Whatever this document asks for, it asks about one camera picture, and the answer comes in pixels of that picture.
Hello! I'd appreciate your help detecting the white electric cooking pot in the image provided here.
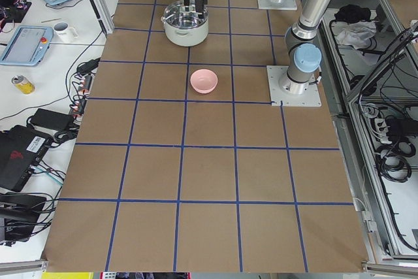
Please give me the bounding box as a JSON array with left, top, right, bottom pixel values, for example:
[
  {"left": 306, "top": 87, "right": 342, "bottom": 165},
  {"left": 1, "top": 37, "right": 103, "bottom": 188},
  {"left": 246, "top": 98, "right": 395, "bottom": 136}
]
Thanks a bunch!
[{"left": 161, "top": 0, "right": 209, "bottom": 47}]

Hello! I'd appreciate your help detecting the pink bowl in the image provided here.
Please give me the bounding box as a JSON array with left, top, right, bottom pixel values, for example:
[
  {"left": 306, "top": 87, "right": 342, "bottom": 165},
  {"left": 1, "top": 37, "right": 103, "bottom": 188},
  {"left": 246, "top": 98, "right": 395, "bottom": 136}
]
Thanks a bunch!
[{"left": 190, "top": 69, "right": 218, "bottom": 94}]

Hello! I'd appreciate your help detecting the white mug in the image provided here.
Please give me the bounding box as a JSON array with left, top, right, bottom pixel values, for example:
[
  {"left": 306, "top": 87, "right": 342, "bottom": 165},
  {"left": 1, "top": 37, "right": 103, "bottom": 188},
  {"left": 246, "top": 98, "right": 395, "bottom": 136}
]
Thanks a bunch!
[{"left": 53, "top": 22, "right": 78, "bottom": 44}]

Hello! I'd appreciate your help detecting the power strip with plugs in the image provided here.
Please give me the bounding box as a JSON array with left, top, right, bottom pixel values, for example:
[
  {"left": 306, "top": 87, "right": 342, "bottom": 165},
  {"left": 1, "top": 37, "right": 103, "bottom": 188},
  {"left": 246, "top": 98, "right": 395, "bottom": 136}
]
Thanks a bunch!
[{"left": 69, "top": 74, "right": 94, "bottom": 118}]

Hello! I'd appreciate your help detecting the black and white cloth pile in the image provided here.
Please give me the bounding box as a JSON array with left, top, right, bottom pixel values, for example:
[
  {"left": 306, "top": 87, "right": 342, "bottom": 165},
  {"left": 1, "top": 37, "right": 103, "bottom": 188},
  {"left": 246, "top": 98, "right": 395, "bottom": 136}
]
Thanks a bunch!
[{"left": 334, "top": 4, "right": 377, "bottom": 50}]

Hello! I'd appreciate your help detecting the blue teach pendant near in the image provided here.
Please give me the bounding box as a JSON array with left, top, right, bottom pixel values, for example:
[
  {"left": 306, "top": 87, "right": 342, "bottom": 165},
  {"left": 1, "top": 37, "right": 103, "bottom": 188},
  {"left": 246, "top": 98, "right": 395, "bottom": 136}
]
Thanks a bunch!
[{"left": 1, "top": 25, "right": 54, "bottom": 67}]

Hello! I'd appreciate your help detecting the black power adapter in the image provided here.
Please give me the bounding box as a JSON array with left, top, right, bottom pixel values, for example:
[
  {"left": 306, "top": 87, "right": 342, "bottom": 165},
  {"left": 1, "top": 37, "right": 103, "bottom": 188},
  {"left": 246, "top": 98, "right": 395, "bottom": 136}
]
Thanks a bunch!
[{"left": 27, "top": 108, "right": 74, "bottom": 131}]

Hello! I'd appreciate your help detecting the yellow drink can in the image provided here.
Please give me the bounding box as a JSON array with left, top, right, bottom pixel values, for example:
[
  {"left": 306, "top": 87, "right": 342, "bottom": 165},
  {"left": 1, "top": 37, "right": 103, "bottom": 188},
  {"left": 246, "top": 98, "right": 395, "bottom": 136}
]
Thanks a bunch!
[{"left": 11, "top": 75, "right": 35, "bottom": 95}]

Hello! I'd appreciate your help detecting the black device bottom left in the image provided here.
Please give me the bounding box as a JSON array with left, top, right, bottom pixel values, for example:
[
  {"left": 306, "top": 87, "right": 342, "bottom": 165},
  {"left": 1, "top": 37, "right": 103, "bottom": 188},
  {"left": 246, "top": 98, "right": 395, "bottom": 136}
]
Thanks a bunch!
[{"left": 1, "top": 193, "right": 46, "bottom": 246}]

